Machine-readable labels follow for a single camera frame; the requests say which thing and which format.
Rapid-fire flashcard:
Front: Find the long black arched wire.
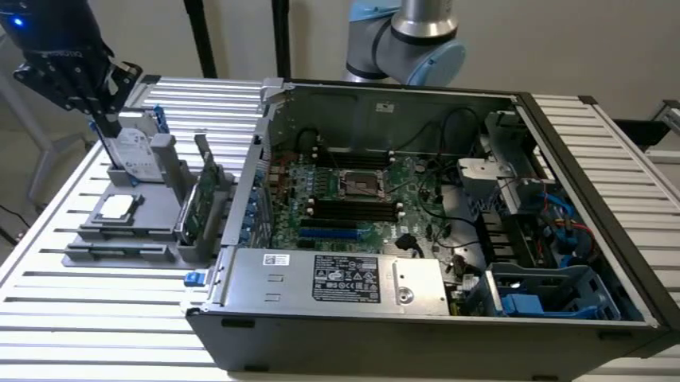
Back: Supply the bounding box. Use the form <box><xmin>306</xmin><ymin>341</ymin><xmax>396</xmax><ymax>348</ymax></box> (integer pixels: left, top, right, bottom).
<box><xmin>424</xmin><ymin>106</ymin><xmax>480</xmax><ymax>157</ymax></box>

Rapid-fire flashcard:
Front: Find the blue data wire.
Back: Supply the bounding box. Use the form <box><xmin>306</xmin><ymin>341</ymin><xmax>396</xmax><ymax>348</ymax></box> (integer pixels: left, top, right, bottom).
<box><xmin>535</xmin><ymin>189</ymin><xmax>579</xmax><ymax>258</ymax></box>

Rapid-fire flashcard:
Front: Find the black stand pole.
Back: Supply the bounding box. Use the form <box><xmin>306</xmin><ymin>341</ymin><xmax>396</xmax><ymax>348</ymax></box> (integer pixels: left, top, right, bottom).
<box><xmin>182</xmin><ymin>0</ymin><xmax>221</xmax><ymax>79</ymax></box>
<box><xmin>270</xmin><ymin>0</ymin><xmax>294</xmax><ymax>79</ymax></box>

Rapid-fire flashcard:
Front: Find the aluminium frame profile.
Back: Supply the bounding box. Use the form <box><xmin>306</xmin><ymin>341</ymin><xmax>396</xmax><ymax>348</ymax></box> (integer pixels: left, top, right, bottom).
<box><xmin>644</xmin><ymin>98</ymin><xmax>680</xmax><ymax>161</ymax></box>

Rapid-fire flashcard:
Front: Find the green graphics card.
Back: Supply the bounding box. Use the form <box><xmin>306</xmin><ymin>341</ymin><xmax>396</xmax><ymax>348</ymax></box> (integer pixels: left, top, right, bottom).
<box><xmin>177</xmin><ymin>133</ymin><xmax>226</xmax><ymax>244</ymax></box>

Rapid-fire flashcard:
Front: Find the silver power supply unit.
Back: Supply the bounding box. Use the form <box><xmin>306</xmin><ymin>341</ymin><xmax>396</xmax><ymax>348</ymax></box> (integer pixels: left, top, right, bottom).
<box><xmin>218</xmin><ymin>248</ymin><xmax>454</xmax><ymax>318</ymax></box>

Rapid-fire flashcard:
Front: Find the silver CPU chip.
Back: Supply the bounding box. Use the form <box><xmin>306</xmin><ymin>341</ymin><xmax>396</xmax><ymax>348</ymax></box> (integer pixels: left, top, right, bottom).
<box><xmin>100</xmin><ymin>194</ymin><xmax>146</xmax><ymax>220</ymax></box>

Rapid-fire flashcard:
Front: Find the open black PC case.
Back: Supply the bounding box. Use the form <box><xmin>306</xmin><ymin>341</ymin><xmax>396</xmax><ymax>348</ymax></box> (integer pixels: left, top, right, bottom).
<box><xmin>183</xmin><ymin>77</ymin><xmax>680</xmax><ymax>373</ymax></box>

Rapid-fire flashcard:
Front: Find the black box on frame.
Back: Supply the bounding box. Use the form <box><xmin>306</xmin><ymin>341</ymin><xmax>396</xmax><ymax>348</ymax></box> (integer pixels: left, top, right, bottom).
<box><xmin>611</xmin><ymin>117</ymin><xmax>667</xmax><ymax>147</ymax></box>

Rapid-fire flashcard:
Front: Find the blue plastic drive cage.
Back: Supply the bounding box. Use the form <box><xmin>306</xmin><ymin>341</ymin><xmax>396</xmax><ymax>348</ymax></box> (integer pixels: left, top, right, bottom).
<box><xmin>484</xmin><ymin>261</ymin><xmax>621</xmax><ymax>320</ymax></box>

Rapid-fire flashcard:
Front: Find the white stand leg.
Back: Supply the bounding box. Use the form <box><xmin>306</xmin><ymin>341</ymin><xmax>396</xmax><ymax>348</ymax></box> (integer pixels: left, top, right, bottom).
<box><xmin>0</xmin><ymin>77</ymin><xmax>90</xmax><ymax>202</ymax></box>

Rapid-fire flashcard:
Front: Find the grey parts rack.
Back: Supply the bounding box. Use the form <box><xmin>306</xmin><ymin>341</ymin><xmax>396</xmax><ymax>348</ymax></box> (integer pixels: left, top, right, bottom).
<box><xmin>60</xmin><ymin>133</ymin><xmax>241</xmax><ymax>268</ymax></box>

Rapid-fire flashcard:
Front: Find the red wire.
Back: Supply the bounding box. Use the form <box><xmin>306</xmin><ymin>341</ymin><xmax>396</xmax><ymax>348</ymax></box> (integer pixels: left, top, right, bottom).
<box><xmin>561</xmin><ymin>221</ymin><xmax>597</xmax><ymax>256</ymax></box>

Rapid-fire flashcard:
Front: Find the green motherboard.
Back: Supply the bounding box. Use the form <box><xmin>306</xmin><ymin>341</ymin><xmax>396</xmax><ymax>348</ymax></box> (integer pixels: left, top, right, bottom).
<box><xmin>263</xmin><ymin>153</ymin><xmax>456</xmax><ymax>258</ymax></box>

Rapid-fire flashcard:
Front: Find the CPU socket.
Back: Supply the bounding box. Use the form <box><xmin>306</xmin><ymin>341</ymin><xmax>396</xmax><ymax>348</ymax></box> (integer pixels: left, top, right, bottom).
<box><xmin>332</xmin><ymin>168</ymin><xmax>388</xmax><ymax>199</ymax></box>

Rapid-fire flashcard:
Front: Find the short black looped wire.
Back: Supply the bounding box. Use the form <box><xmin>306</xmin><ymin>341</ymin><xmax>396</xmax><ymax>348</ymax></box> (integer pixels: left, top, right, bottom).
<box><xmin>294</xmin><ymin>127</ymin><xmax>321</xmax><ymax>155</ymax></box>

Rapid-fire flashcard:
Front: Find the hard disk with blue carrier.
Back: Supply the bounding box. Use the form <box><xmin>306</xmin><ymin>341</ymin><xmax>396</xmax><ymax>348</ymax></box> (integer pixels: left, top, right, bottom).
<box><xmin>104</xmin><ymin>103</ymin><xmax>170</xmax><ymax>185</ymax></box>

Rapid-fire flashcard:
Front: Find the black floor cable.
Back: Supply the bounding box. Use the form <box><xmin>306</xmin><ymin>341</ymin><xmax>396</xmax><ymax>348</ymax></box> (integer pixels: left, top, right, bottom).
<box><xmin>0</xmin><ymin>204</ymin><xmax>32</xmax><ymax>247</ymax></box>

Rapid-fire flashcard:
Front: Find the RAM stick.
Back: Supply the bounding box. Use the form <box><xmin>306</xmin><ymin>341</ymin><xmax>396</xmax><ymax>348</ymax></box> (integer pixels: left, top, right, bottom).
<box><xmin>79</xmin><ymin>227</ymin><xmax>175</xmax><ymax>236</ymax></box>
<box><xmin>68</xmin><ymin>246</ymin><xmax>170</xmax><ymax>258</ymax></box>

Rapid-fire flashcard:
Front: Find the grey metal disk bay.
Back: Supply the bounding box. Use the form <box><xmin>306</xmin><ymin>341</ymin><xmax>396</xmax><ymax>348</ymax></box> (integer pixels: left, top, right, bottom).
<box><xmin>454</xmin><ymin>110</ymin><xmax>560</xmax><ymax>214</ymax></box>

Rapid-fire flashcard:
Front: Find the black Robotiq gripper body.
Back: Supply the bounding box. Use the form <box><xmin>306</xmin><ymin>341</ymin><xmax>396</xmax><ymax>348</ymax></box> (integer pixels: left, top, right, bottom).
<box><xmin>0</xmin><ymin>0</ymin><xmax>116</xmax><ymax>67</ymax></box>

